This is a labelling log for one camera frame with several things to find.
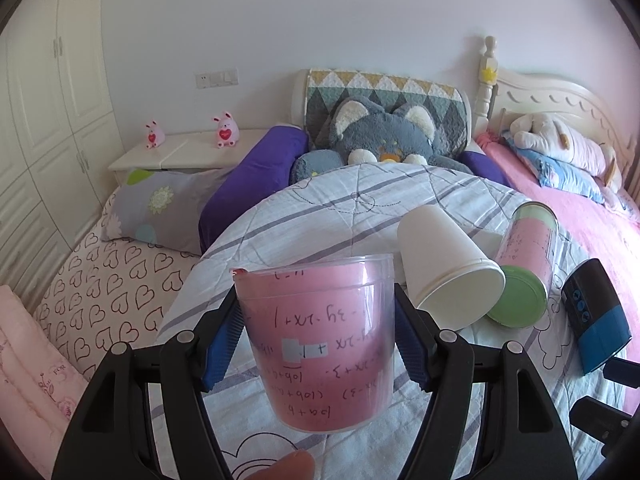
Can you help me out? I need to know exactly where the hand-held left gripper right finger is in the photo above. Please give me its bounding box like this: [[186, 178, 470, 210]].
[[394, 282, 580, 480]]

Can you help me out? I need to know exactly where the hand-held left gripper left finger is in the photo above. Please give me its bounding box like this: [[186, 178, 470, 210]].
[[51, 286, 246, 480]]

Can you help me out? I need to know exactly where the clear cup with green lid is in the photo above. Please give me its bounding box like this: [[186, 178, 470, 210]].
[[485, 201, 560, 330]]

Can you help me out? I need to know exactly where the white paper cup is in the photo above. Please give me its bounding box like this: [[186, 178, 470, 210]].
[[397, 203, 507, 332]]

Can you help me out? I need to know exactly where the clear cup with pink paper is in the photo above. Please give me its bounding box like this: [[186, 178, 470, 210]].
[[231, 254, 397, 435]]

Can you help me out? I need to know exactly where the person's left hand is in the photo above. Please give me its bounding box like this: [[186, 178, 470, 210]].
[[257, 449, 316, 480]]

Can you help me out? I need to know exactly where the pink bed sheet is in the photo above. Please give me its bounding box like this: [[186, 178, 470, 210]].
[[474, 132, 640, 292]]

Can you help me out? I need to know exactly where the heart print bed sheet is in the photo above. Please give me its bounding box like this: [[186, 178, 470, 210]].
[[32, 194, 202, 384]]

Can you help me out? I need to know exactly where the white striped quilt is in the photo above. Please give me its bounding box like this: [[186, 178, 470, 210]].
[[154, 162, 640, 480]]

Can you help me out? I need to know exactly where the blue printed pillow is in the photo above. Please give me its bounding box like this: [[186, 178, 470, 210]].
[[504, 135, 609, 206]]

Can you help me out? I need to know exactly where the grey floral pillow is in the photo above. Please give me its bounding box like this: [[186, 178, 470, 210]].
[[99, 167, 237, 256]]

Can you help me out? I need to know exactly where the purple bolster pillow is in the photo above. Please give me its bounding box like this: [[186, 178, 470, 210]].
[[198, 125, 310, 257], [459, 148, 514, 189]]

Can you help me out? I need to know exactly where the white dog plush toy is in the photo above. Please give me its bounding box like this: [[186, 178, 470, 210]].
[[504, 112, 624, 194]]

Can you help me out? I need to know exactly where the pink folded blanket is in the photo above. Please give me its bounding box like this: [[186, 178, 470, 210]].
[[0, 284, 90, 442]]

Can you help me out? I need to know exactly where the white nightstand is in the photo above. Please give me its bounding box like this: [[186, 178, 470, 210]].
[[108, 128, 274, 187]]

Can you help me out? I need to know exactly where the grey cat plush toy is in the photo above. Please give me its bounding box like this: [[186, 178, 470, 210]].
[[288, 98, 477, 187]]

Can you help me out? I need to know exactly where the large pink bunny toy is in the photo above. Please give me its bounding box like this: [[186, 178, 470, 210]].
[[212, 111, 240, 149]]

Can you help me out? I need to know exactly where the small pink bunny toy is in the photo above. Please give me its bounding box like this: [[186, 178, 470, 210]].
[[144, 120, 167, 150]]

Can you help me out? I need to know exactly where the white carved bed headboard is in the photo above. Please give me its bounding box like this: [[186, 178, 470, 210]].
[[472, 35, 640, 197]]

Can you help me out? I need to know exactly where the triangle pattern headboard cover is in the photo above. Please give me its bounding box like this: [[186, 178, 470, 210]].
[[292, 68, 474, 162]]

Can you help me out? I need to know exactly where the white wardrobe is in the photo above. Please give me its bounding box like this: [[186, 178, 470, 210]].
[[0, 0, 127, 313]]

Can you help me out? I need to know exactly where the white wall switch panel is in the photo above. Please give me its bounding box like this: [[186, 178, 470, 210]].
[[195, 68, 240, 89]]

